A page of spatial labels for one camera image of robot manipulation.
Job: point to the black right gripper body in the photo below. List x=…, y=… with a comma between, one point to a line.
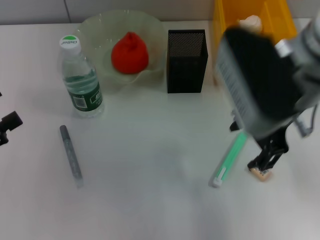
x=273, y=138

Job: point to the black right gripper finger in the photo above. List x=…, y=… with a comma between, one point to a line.
x=235, y=126
x=262, y=160

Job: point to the beige barcode eraser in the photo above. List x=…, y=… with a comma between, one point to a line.
x=262, y=176

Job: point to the green white toothbrush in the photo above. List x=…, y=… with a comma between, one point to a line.
x=225, y=162

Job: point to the grey marker pen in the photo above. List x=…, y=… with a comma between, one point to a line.
x=71, y=157

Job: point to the clear green-label water bottle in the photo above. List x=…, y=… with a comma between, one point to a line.
x=82, y=85

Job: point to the white paper ball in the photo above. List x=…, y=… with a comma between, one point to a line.
x=252, y=21

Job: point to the orange fruit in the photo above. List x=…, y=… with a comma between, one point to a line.
x=128, y=57

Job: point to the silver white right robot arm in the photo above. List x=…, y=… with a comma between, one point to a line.
x=310, y=50

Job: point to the black mesh pen holder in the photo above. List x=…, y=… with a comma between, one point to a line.
x=185, y=75

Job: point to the green glass fruit bowl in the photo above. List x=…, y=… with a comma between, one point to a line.
x=105, y=32

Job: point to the yellow plastic bin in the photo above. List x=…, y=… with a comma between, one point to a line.
x=275, y=15

